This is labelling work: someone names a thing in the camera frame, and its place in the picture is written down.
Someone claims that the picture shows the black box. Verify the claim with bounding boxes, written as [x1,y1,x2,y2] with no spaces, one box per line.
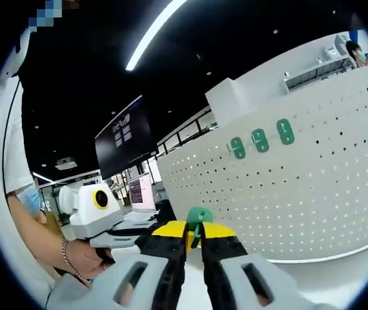
[155,199,179,224]

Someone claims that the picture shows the person's left hand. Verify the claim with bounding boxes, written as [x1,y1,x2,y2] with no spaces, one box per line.
[65,238,116,282]

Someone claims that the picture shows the white square pillar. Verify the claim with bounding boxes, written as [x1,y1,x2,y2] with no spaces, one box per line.
[205,77,253,127]

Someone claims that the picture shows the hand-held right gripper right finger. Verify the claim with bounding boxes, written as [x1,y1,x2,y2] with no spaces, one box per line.
[201,222,311,310]

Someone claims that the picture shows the silver chain bracelet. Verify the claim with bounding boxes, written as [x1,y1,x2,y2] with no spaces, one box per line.
[60,238,94,285]

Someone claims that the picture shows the white storage rack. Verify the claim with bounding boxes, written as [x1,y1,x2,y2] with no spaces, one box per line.
[282,34,356,95]

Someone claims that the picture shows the white pegboard mounting plate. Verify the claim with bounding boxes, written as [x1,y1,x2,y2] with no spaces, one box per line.
[156,66,368,263]

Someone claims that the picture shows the green hook assembly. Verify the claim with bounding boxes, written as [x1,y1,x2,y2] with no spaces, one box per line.
[276,118,296,145]
[251,128,271,152]
[185,206,216,250]
[229,136,247,160]

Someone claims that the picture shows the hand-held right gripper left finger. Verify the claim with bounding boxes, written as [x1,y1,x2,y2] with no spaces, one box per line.
[46,221,189,310]

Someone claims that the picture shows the ceiling light strip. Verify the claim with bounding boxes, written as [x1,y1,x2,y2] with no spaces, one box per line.
[32,170,57,185]
[125,0,191,72]

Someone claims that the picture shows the black device cable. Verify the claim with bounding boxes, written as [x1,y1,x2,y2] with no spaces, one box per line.
[2,76,23,194]

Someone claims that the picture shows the laptop with pink screen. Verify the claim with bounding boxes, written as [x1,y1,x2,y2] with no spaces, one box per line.
[124,172,161,222]

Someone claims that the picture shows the black hanging screen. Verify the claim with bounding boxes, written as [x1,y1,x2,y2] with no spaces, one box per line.
[94,94,159,180]

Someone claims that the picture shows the white t-shirt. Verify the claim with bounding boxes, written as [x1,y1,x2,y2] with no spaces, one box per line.
[0,74,37,195]

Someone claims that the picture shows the ceiling air conditioner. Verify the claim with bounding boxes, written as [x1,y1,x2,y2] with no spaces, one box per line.
[54,156,77,171]

